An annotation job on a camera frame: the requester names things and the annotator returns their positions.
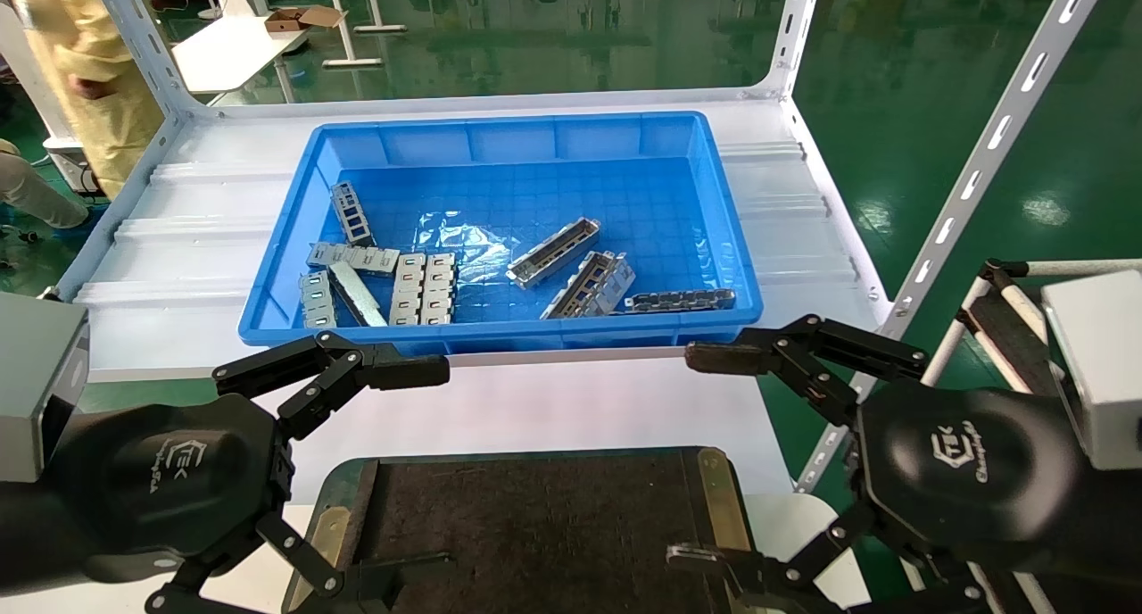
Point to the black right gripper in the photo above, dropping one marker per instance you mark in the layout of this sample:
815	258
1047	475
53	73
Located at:
981	471

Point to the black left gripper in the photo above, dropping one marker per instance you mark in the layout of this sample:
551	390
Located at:
161	480

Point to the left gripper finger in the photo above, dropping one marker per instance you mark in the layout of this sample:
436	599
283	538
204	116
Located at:
401	371

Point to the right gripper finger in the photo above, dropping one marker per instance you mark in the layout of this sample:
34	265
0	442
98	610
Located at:
723	357

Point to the long silver metal housing part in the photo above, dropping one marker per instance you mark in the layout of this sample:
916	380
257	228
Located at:
553	253

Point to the dark flat metal strip part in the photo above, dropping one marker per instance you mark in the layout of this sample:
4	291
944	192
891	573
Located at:
678	301

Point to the wide silver metal housing part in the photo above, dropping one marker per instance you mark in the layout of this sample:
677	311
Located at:
589	286

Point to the dark slotted metal part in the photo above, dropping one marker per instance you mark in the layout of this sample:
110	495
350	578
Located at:
352	214

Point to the black flat container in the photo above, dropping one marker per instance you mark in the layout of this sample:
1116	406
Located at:
535	534

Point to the clear plastic film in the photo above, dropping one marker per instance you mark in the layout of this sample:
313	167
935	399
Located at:
464	239

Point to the white slotted metal rack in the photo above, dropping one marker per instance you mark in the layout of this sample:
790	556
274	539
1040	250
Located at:
803	203

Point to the blue plastic bin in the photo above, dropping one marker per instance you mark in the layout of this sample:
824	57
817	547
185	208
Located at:
580	194

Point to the white background table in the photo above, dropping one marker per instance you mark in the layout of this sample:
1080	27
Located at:
232	52

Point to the open cardboard box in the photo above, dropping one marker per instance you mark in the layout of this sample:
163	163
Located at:
290	20

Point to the person in long yellow coat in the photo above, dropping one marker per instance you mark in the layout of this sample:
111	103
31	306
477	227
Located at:
98	25

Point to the white tubular cart frame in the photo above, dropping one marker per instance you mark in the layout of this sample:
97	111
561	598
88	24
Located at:
1017	337

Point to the white desk leg frame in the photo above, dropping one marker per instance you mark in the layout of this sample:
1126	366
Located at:
352	62

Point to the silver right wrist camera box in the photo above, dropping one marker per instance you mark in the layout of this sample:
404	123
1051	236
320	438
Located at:
1106	373

